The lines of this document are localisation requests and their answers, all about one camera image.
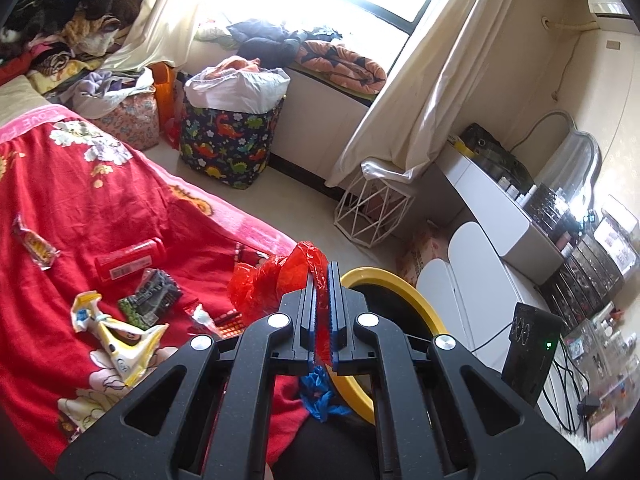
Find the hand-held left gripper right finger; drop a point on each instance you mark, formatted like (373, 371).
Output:
(336, 325)

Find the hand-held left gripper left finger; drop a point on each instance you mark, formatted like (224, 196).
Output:
(312, 325)

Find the red plastic bag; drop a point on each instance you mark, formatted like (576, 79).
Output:
(270, 275)

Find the yellow trash bin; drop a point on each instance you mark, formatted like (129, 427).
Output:
(400, 285)

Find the black snack wrapper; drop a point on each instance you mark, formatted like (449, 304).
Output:
(150, 295)

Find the red plastic bottle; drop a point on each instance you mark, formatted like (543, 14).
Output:
(130, 260)

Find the blue plastic bag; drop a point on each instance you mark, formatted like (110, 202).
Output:
(320, 395)

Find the black cosmetics organizer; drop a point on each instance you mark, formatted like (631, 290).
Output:
(585, 260)

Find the small white red wrapper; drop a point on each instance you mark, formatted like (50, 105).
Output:
(202, 317)

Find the cardboard box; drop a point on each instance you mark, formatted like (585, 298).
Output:
(425, 255)

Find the white chair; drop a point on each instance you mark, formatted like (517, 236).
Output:
(475, 250)

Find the clear cosmetics organizer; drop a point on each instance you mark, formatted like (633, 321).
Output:
(615, 240)

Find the white desk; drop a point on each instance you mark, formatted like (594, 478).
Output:
(490, 195)

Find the white snack wrapper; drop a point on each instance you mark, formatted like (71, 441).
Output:
(125, 355)

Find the dinosaur print laundry bag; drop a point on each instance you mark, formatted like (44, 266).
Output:
(230, 145)

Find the black bag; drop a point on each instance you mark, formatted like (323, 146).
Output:
(490, 147)

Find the yellow packet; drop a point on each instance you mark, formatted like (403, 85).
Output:
(460, 143)

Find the red floral blanket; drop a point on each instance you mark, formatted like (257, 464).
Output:
(125, 200)

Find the white plastic bag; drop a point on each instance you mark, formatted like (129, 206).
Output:
(240, 92)

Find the orange patterned folded blanket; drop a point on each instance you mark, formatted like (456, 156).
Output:
(340, 62)

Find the orange cloth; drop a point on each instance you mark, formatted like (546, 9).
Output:
(237, 65)

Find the pink floral fabric bag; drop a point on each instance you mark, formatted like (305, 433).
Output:
(130, 120)

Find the orange bag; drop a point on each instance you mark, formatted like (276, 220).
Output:
(162, 95)

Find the cream curtain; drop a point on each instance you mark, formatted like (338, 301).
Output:
(165, 10)
(440, 70)

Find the red yellow snack wrapper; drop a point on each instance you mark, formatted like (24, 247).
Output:
(37, 247)

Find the dark blue clothes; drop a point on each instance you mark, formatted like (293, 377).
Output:
(265, 42)

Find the grey white clothes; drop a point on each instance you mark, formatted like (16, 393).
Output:
(95, 85)

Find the white air conditioner pipe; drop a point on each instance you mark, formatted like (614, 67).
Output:
(570, 25)

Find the white air conditioner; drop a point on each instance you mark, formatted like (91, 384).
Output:
(607, 7)

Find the beige bed sheet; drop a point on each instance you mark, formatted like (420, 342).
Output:
(17, 97)

